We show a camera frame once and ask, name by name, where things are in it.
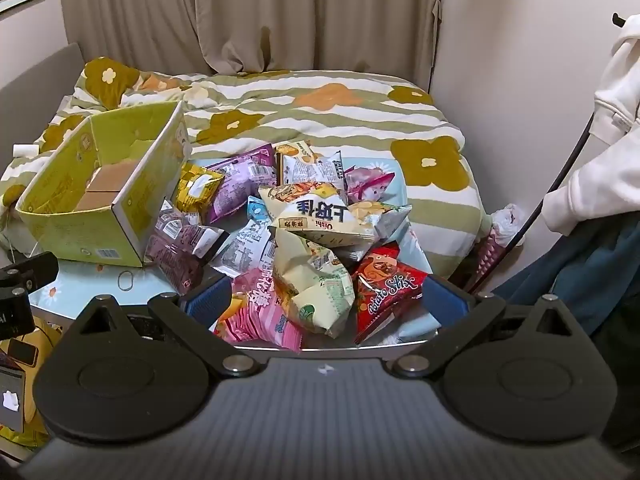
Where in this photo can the grey potato chip bag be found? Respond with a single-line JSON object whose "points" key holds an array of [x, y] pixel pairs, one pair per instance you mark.
{"points": [[387, 220]]}

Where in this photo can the yellow bag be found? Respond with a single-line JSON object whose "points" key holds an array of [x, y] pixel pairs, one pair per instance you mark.
{"points": [[42, 332]]}

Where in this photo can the dark phone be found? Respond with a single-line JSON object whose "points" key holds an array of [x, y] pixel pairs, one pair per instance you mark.
{"points": [[24, 352]]}

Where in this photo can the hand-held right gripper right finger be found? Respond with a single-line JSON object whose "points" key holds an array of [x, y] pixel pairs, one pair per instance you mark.
{"points": [[445, 301]]}

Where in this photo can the rubber band loop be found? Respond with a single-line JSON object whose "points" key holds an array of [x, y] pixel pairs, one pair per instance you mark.
{"points": [[118, 280]]}

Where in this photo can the small white block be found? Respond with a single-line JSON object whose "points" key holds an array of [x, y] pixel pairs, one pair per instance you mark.
{"points": [[25, 151]]}

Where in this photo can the pink crocheted cone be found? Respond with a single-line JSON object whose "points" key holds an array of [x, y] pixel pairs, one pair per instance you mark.
{"points": [[492, 245]]}

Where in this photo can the pile of snack packets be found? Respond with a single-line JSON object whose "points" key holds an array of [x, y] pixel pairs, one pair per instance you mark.
{"points": [[315, 210]]}

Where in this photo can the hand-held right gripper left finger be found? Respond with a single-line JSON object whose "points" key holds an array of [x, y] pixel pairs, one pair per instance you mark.
{"points": [[210, 301]]}

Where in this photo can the floral striped blanket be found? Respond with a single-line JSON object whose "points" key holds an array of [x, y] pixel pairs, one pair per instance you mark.
{"points": [[310, 125]]}

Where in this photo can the yellow-green cardboard box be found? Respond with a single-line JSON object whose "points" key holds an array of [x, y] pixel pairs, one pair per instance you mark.
{"points": [[130, 195]]}

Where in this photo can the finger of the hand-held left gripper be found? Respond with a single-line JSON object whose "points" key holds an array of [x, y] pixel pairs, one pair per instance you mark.
{"points": [[30, 270]]}

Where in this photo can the pink white candy bag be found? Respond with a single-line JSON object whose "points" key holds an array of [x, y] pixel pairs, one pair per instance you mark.
{"points": [[367, 182]]}

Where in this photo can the light blue daisy cloth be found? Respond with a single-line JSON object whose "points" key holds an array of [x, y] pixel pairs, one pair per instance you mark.
{"points": [[80, 282]]}

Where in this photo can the grey bed headboard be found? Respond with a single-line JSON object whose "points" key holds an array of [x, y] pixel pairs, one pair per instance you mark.
{"points": [[35, 77]]}

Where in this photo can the white hooded jacket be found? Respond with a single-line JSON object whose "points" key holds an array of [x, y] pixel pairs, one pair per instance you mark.
{"points": [[600, 175]]}

